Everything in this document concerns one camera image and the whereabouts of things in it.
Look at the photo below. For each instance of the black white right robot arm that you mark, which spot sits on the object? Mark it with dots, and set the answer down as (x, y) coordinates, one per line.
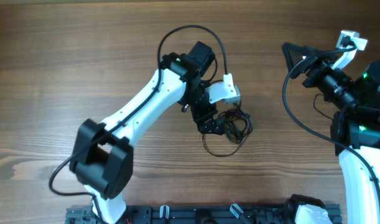
(355, 127)

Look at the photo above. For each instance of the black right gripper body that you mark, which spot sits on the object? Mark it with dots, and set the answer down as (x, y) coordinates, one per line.
(315, 79)

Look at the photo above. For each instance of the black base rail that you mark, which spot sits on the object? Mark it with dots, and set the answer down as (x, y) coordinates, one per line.
(252, 213)

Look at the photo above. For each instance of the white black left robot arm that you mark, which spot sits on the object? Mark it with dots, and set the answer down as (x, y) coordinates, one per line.
(103, 153)

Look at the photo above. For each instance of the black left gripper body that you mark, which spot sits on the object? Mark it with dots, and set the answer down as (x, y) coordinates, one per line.
(201, 107)

